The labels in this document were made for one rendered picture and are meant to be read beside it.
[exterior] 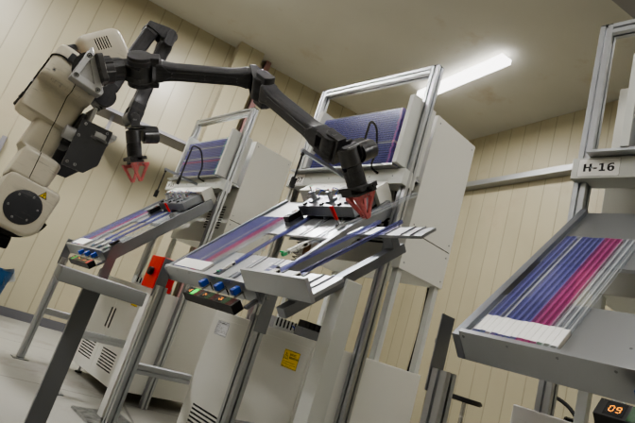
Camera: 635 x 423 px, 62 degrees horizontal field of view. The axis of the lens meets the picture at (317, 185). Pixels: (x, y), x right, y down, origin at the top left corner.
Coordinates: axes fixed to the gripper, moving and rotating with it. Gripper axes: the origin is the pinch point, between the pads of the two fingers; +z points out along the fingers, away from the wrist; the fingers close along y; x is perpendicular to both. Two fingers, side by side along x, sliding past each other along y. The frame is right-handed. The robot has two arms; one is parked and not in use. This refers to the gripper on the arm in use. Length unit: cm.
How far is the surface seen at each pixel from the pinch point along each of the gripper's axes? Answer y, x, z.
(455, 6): 162, -289, -82
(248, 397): 69, 23, 64
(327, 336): 9.4, 18.1, 29.8
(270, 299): 35.9, 18.1, 21.7
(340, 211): 54, -33, 9
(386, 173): 50, -59, 1
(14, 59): 462, -15, -163
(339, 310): 7.7, 12.6, 24.0
